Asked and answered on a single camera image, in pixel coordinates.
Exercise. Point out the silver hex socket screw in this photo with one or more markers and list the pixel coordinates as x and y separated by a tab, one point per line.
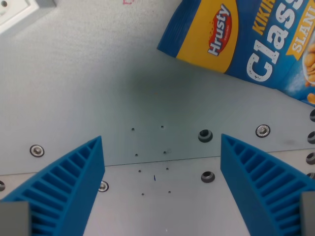
104	186
37	150
262	130

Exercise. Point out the white plastic socket box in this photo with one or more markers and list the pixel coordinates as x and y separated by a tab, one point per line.
12	13

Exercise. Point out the blue yellow Hrusty peanut bag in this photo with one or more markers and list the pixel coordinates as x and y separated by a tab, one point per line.
246	41

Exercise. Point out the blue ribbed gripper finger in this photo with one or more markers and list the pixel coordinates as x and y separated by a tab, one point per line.
66	186
261	186

